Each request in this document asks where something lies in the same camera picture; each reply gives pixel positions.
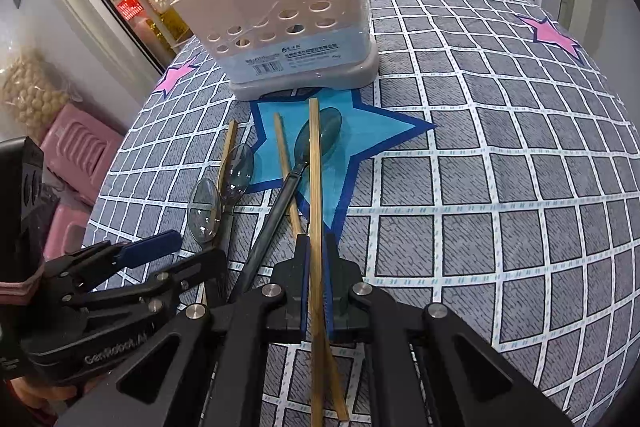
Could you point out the bag of round nuts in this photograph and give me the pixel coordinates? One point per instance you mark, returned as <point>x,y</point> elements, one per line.
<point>32,91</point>

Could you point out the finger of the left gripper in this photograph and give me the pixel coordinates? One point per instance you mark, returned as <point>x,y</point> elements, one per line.
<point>169,281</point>
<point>89,267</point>

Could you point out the pink plastic stool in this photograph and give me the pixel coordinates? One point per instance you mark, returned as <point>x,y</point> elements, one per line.
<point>78,149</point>

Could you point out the grey checked tablecloth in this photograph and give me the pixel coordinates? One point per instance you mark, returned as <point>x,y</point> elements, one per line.
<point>489,167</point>

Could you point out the beige utensil holder caddy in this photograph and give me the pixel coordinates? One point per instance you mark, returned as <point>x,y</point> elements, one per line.
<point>267,46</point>

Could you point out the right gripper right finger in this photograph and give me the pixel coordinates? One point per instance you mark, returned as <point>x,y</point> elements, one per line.
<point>425,365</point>

